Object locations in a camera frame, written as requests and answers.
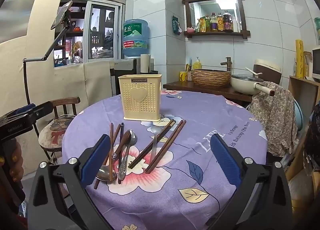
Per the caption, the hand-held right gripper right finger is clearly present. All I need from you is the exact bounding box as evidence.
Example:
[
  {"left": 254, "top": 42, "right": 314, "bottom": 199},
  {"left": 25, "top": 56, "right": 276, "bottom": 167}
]
[{"left": 207, "top": 133, "right": 294, "bottom": 230}]

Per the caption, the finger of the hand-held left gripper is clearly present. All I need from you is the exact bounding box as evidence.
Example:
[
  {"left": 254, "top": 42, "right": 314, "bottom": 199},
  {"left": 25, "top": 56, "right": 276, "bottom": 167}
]
[
  {"left": 11, "top": 103, "right": 37, "bottom": 116},
  {"left": 31, "top": 101, "right": 54, "bottom": 123}
]

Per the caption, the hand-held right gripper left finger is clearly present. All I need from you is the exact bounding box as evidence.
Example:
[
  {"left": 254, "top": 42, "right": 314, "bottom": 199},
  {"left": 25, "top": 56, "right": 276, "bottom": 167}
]
[{"left": 27, "top": 133, "right": 112, "bottom": 230}]

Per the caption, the wooden spoon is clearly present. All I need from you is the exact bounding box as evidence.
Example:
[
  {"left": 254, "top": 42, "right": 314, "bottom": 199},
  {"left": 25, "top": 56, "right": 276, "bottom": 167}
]
[{"left": 96, "top": 130, "right": 132, "bottom": 183}]

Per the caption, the dark brown chopstick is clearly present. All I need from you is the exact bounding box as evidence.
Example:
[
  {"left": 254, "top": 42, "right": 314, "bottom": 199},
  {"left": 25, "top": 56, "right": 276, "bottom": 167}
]
[
  {"left": 129, "top": 120, "right": 177, "bottom": 169},
  {"left": 128, "top": 119, "right": 174, "bottom": 169}
]

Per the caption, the reddish brown chopstick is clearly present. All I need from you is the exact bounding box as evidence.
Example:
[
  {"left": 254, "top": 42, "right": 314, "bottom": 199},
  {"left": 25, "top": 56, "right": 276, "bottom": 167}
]
[
  {"left": 145, "top": 120, "right": 183, "bottom": 172},
  {"left": 149, "top": 120, "right": 187, "bottom": 174}
]

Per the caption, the cream plastic utensil holder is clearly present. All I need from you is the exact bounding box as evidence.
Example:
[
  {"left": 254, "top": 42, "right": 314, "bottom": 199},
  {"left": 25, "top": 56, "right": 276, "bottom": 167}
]
[{"left": 117, "top": 74, "right": 163, "bottom": 123}]

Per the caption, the person's left hand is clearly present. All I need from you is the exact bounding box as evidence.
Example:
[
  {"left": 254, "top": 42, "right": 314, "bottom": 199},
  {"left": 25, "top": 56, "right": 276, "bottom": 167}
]
[{"left": 9, "top": 138, "right": 25, "bottom": 183}]

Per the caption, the wooden chair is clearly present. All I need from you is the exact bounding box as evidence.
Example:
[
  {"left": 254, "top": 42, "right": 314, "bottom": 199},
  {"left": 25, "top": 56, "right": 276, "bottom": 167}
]
[{"left": 34, "top": 97, "right": 81, "bottom": 168}]

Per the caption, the cat print seat cushion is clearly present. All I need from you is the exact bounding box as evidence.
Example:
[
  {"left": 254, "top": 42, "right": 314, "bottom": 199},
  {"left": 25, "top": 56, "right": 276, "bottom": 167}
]
[{"left": 38, "top": 116, "right": 75, "bottom": 151}]

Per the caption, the black chopstick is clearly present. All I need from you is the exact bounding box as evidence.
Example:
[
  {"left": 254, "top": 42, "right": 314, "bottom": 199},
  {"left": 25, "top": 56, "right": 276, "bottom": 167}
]
[{"left": 117, "top": 122, "right": 125, "bottom": 185}]

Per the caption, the beige cardboard sheet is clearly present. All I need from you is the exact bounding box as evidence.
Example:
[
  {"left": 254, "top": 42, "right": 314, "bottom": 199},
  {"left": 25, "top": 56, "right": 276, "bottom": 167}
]
[{"left": 0, "top": 0, "right": 113, "bottom": 150}]

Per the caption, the purple floral tablecloth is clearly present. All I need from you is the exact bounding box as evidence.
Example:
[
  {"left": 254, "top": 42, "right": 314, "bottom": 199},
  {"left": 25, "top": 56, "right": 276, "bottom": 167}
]
[{"left": 61, "top": 89, "right": 269, "bottom": 230}]

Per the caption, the plain metal spoon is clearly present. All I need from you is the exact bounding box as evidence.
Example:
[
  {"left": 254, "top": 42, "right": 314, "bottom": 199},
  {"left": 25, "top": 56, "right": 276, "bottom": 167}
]
[{"left": 150, "top": 125, "right": 160, "bottom": 163}]

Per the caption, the floral patterned cloth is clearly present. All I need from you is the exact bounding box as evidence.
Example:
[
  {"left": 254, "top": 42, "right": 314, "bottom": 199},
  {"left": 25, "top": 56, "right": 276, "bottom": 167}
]
[{"left": 249, "top": 81, "right": 298, "bottom": 156}]

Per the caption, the wooden counter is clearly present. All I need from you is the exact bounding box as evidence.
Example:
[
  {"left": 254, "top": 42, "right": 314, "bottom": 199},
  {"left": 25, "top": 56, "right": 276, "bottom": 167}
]
[{"left": 163, "top": 80, "right": 253, "bottom": 103}]

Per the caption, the black phone stand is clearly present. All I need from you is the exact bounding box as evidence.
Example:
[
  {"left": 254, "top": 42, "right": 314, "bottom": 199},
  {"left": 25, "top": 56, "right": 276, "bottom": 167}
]
[{"left": 23, "top": 12, "right": 72, "bottom": 110}]

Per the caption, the cream pan with lid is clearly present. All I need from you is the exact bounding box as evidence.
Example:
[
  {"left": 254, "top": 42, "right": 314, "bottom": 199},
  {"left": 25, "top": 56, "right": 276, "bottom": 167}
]
[{"left": 230, "top": 74, "right": 275, "bottom": 96}]

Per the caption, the wicker basket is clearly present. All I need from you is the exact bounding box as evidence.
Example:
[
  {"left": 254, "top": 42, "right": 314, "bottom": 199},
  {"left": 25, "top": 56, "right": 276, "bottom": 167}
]
[{"left": 190, "top": 69, "right": 232, "bottom": 88}]

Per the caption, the white ladle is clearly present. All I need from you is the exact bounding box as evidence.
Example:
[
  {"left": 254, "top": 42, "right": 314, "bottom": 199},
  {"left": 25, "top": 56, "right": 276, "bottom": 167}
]
[{"left": 245, "top": 67, "right": 263, "bottom": 76}]

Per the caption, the black bag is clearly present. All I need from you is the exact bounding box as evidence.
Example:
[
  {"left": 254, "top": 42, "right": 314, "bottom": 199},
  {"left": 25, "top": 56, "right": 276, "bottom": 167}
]
[{"left": 305, "top": 105, "right": 320, "bottom": 170}]

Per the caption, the grey water dispenser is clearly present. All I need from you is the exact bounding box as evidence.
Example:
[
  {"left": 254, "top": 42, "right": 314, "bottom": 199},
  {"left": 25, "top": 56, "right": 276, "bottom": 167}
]
[{"left": 110, "top": 57, "right": 140, "bottom": 95}]

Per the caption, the bronze faucet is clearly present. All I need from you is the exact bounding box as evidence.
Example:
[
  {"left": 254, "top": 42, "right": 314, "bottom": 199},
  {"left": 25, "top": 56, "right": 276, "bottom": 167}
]
[{"left": 220, "top": 57, "right": 233, "bottom": 72}]

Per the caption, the window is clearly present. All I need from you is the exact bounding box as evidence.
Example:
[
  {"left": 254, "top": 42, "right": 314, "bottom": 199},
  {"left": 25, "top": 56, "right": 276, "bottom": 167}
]
[{"left": 54, "top": 0, "right": 125, "bottom": 68}]

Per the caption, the smartphone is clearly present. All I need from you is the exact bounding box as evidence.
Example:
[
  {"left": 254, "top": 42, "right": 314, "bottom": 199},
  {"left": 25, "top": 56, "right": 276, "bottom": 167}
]
[{"left": 51, "top": 0, "right": 73, "bottom": 30}]

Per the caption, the brown white rice cooker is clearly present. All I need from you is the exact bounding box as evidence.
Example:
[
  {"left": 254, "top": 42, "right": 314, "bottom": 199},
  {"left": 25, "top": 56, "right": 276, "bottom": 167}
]
[{"left": 252, "top": 58, "right": 282, "bottom": 85}]

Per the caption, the wooden cabinet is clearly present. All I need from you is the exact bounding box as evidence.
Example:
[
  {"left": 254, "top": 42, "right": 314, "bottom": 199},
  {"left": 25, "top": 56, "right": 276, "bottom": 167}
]
[{"left": 287, "top": 75, "right": 320, "bottom": 135}]

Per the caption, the white paper cup tube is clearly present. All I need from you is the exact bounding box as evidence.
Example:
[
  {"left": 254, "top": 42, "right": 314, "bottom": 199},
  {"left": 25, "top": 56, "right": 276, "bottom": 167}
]
[{"left": 140, "top": 54, "right": 151, "bottom": 74}]

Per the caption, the blue water jug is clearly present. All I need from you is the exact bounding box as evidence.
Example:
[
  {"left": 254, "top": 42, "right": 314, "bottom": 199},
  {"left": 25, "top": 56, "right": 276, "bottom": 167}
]
[{"left": 122, "top": 19, "right": 150, "bottom": 58}]

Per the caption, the yellow package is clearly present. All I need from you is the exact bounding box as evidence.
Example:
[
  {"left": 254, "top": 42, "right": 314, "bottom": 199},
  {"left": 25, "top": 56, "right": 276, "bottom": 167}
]
[{"left": 295, "top": 40, "right": 305, "bottom": 78}]

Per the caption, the white microwave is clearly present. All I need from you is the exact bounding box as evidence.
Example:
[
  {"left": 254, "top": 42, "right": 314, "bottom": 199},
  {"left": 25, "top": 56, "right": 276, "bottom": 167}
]
[{"left": 311, "top": 46, "right": 320, "bottom": 83}]

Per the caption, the yellow seasoning packet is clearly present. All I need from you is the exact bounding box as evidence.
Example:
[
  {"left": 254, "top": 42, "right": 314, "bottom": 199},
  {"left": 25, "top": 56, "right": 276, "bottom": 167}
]
[{"left": 195, "top": 18, "right": 206, "bottom": 33}]

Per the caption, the purple label bottle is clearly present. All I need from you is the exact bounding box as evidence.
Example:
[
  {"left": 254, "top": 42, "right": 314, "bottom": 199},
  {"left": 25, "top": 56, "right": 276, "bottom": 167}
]
[{"left": 210, "top": 13, "right": 218, "bottom": 32}]

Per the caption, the dark red label bottle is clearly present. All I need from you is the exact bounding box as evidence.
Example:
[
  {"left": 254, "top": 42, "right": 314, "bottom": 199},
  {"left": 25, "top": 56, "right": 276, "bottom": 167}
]
[{"left": 223, "top": 10, "right": 233, "bottom": 32}]

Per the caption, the green hanging packet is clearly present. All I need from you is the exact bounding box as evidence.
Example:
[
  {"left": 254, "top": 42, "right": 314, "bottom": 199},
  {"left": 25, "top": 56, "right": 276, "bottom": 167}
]
[{"left": 172, "top": 15, "right": 183, "bottom": 35}]

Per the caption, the wooden framed mirror shelf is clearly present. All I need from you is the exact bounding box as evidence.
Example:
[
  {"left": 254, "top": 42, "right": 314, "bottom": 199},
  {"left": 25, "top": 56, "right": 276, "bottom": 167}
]
[{"left": 182, "top": 0, "right": 251, "bottom": 39}]

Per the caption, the ornate-handled metal spoon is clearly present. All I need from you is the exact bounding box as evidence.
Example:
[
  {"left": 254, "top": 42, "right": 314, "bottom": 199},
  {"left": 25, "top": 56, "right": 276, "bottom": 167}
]
[{"left": 117, "top": 129, "right": 138, "bottom": 180}]

